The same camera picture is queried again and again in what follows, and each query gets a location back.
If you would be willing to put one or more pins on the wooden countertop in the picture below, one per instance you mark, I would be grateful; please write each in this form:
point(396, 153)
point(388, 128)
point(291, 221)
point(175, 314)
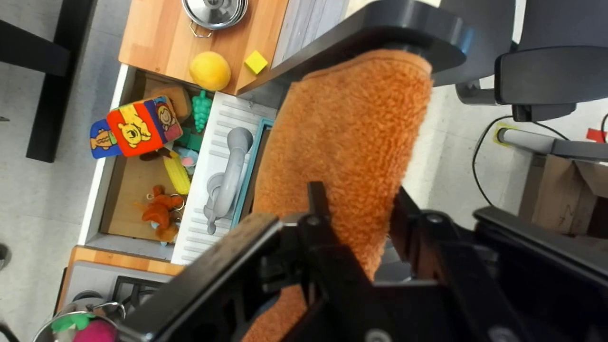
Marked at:
point(158, 45)

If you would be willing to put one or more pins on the black toy stove top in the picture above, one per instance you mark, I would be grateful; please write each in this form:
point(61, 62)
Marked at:
point(135, 292)

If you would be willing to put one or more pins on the black padded chair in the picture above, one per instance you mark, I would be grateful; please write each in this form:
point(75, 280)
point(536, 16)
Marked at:
point(557, 69)

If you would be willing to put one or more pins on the green grapes toy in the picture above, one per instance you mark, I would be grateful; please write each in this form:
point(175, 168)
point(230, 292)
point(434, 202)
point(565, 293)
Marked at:
point(202, 111)

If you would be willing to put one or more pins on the white sink basin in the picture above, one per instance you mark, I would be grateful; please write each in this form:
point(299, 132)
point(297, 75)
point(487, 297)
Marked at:
point(215, 121)

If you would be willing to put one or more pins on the yellow lemon toy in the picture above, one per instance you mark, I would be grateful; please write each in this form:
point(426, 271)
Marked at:
point(209, 71)

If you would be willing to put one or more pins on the black kitchen frame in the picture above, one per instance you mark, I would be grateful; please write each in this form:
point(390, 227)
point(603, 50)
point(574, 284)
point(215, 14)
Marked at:
point(392, 26)

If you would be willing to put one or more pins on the orange terry towel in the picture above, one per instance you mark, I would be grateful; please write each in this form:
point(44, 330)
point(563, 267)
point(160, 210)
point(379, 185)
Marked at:
point(342, 140)

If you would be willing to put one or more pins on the yellow banana toy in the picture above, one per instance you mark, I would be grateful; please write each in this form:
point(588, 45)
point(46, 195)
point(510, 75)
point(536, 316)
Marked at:
point(177, 174)

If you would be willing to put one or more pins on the metal pot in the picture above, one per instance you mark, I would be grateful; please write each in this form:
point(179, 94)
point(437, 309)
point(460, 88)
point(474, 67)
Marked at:
point(82, 330)

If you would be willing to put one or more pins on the grey wood-pattern back panel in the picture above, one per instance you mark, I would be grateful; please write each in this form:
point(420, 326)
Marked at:
point(310, 26)

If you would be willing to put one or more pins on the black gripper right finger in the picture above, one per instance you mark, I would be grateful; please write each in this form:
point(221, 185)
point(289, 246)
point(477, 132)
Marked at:
point(443, 273)

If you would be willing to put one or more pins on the brown cardboard box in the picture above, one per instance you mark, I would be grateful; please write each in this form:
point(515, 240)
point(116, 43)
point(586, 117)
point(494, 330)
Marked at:
point(557, 191)

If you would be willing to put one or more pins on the colourful picture cube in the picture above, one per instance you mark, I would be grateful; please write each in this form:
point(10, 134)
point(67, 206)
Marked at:
point(139, 126)

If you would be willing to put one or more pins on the wooden stove counter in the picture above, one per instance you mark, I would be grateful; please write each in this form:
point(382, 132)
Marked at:
point(114, 261)

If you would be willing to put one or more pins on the grey toy faucet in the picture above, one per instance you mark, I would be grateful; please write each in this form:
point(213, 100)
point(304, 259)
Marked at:
point(230, 172)

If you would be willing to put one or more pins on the small yellow cube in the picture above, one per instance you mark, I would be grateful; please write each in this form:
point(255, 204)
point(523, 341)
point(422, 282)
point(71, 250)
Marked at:
point(257, 64)

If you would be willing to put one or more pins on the black stand bars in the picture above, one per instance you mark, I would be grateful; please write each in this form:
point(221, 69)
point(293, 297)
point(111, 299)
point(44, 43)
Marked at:
point(59, 77)

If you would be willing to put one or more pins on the small blue picture toy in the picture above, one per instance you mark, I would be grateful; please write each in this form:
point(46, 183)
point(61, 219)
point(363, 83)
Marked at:
point(103, 141)

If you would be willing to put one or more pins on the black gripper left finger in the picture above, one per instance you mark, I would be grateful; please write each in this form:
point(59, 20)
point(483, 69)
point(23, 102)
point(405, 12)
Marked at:
point(323, 273)

